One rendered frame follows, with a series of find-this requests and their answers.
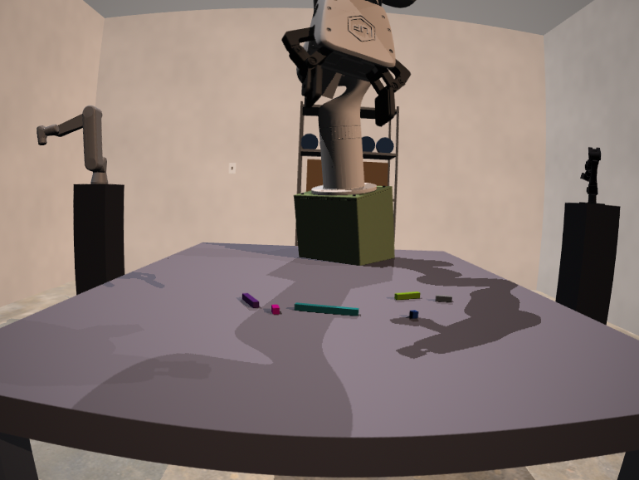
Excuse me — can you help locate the lime green rod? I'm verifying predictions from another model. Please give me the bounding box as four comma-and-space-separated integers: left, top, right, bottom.
394, 291, 420, 300

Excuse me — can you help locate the turquoise rod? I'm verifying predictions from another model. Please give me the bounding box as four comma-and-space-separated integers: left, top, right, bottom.
295, 303, 359, 316

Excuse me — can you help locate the purple rod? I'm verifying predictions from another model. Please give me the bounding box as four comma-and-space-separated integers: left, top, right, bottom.
242, 293, 259, 308

